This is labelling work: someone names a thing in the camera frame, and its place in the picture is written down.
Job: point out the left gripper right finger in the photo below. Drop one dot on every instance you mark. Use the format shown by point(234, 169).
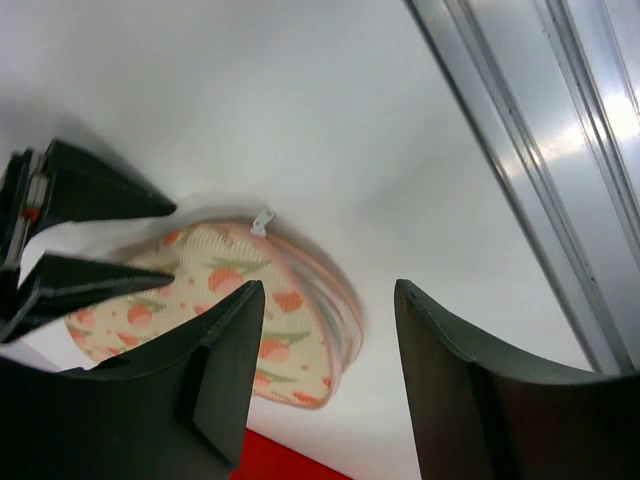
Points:
point(482, 408)

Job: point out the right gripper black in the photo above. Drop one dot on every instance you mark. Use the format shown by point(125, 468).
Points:
point(67, 184)

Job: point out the floral pink laundry bag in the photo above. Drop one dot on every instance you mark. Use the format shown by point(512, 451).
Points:
point(296, 323)

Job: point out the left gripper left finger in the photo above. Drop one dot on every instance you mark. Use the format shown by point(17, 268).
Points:
point(173, 408)

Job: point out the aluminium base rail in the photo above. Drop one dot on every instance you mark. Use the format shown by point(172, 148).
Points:
point(551, 91)

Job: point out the red plastic bin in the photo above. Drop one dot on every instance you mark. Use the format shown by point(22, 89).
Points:
point(265, 459)

